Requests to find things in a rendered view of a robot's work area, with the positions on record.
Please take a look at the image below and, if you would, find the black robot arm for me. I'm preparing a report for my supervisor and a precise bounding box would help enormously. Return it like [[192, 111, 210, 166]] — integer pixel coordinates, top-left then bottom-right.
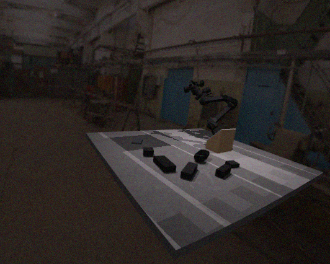
[[191, 86, 238, 135]]

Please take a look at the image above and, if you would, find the dark grey controller unit with green rocker switches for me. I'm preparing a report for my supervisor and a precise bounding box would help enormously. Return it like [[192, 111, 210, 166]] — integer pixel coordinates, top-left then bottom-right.
[[194, 149, 209, 163]]

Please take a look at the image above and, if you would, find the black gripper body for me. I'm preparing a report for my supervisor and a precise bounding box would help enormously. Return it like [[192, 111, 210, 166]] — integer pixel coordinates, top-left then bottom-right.
[[184, 80, 204, 93]]

